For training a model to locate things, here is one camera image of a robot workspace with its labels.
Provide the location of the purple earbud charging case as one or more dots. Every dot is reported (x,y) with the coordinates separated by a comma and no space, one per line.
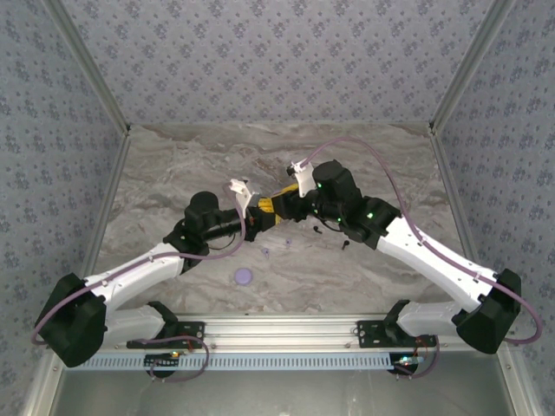
(243,276)

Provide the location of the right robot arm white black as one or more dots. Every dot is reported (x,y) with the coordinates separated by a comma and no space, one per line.
(429,268)

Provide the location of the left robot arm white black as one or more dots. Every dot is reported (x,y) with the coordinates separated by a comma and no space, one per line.
(130,273)

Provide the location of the small circuit board with LED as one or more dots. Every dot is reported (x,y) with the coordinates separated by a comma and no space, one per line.
(162,359)
(407,360)

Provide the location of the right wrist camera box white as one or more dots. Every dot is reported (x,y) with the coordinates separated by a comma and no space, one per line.
(303,177)

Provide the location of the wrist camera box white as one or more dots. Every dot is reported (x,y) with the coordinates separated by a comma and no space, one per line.
(240,186)
(303,177)

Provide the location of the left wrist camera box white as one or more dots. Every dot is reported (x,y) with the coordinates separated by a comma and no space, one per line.
(240,186)

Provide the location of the aluminium table side rail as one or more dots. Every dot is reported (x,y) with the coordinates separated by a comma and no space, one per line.
(113,173)
(449,173)

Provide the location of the aluminium mounting rail beam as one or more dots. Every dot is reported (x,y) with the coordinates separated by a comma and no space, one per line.
(282,331)

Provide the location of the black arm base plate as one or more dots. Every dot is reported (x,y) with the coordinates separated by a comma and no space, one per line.
(199,340)
(368,336)

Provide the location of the aluminium frame post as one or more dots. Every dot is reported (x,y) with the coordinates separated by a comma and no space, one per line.
(93,65)
(467,65)

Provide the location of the aluminium frame leg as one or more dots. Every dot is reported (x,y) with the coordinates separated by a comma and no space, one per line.
(39,392)
(518,390)

